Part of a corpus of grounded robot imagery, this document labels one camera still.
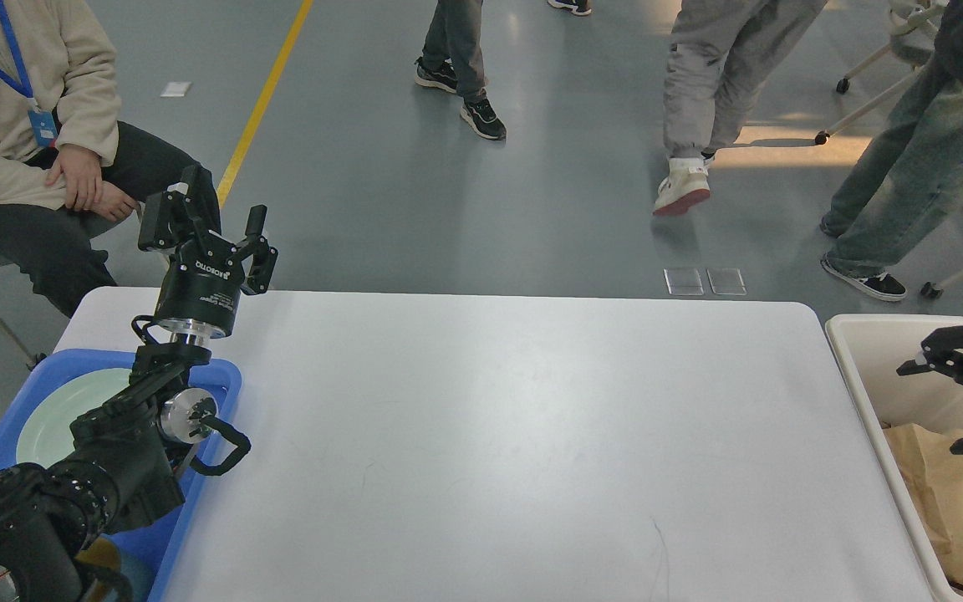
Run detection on person in grey trousers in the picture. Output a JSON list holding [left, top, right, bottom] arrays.
[[653, 1, 826, 217]]

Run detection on blue plastic tray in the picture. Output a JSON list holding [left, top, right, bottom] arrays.
[[0, 348, 204, 601]]

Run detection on person in beige sweater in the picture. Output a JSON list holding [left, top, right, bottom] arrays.
[[0, 1, 194, 316]]

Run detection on person in black sneakers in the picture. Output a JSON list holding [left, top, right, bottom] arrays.
[[414, 1, 506, 140]]

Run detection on dark teal mug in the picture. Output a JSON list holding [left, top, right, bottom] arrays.
[[75, 538, 154, 601]]

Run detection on white plastic bin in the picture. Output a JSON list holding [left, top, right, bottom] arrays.
[[826, 314, 963, 601]]

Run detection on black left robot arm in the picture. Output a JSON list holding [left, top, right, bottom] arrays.
[[0, 166, 278, 601]]

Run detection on brown paper bag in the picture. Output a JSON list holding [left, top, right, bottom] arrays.
[[883, 423, 963, 595]]

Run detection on green plate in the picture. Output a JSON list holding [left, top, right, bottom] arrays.
[[15, 367, 130, 467]]

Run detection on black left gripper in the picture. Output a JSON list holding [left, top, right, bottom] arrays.
[[137, 165, 278, 339]]

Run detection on person in blue jeans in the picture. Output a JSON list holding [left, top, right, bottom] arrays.
[[819, 1, 963, 302]]

